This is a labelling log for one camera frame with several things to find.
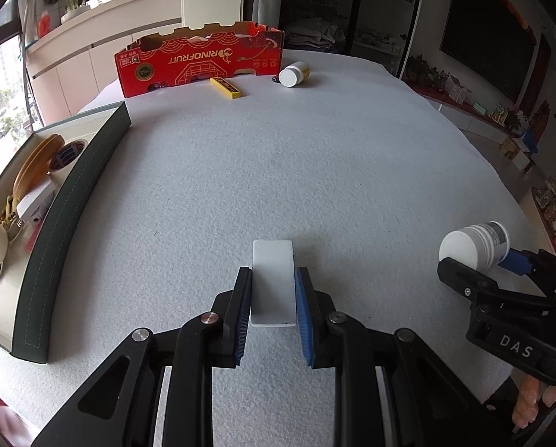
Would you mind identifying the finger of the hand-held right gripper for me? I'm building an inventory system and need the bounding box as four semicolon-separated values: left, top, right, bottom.
497;248;556;305
437;258;556;310

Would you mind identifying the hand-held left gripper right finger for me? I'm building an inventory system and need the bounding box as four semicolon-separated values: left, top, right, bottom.
294;266;516;447

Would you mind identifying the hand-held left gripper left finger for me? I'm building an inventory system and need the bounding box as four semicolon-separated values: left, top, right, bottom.
31;266;253;447

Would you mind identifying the large white bottle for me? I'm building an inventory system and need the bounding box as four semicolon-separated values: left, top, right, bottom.
439;221;512;273

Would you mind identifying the white rounded power bank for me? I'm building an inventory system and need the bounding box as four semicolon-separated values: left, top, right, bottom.
250;239;297;327

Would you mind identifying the grey tray with green rim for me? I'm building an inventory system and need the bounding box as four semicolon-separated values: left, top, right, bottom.
0;101;133;365

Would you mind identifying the person's right hand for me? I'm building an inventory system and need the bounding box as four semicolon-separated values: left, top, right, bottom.
511;375;556;434

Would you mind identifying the potted green plant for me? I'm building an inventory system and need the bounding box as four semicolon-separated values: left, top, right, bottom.
406;53;446;91

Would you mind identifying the black television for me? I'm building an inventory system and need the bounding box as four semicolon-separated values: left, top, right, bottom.
440;0;540;109

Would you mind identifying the yellow blade case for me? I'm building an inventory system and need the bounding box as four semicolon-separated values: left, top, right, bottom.
209;77;244;101

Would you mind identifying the masking tape red-blue core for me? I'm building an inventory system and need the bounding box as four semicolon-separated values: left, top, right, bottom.
49;139;90;187

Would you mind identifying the white rectangular box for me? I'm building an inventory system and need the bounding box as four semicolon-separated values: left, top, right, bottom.
16;181;56;222

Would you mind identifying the small white bottle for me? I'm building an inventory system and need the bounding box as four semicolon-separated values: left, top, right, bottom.
278;61;311;88

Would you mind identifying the flat tan tape roll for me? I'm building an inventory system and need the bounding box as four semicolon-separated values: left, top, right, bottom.
13;133;65;196

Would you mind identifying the red cardboard box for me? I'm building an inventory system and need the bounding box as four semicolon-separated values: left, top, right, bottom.
115;21;285;98

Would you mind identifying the dark glass cabinet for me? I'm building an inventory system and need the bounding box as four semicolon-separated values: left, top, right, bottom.
278;0;423;80

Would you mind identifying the white cabinet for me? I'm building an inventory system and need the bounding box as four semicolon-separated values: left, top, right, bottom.
24;0;186;126

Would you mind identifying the white planter with plants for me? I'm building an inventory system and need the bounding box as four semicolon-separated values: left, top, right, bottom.
60;0;92;24

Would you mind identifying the grey flexible hose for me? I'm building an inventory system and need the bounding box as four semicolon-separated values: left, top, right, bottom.
21;39;39;126

